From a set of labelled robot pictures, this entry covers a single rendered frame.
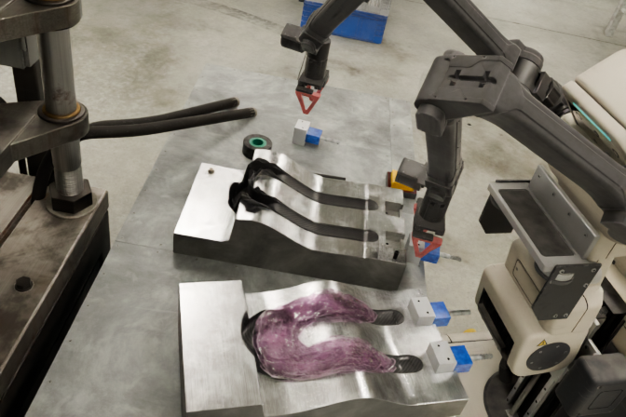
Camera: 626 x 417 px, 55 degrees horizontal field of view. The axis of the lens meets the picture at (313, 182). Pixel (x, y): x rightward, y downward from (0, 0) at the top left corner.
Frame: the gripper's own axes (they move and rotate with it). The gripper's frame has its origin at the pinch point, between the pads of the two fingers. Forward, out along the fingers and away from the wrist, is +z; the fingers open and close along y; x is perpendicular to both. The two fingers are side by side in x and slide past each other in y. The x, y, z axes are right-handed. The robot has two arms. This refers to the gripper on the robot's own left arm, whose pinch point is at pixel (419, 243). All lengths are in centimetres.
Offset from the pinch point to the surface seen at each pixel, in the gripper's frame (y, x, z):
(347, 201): -4.3, -18.6, -3.3
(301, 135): -34.4, -35.4, 1.7
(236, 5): -312, -128, 88
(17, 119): 15, -87, -19
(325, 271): 14.5, -19.9, 1.9
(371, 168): -31.8, -14.0, 5.0
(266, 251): 15.8, -33.1, -0.7
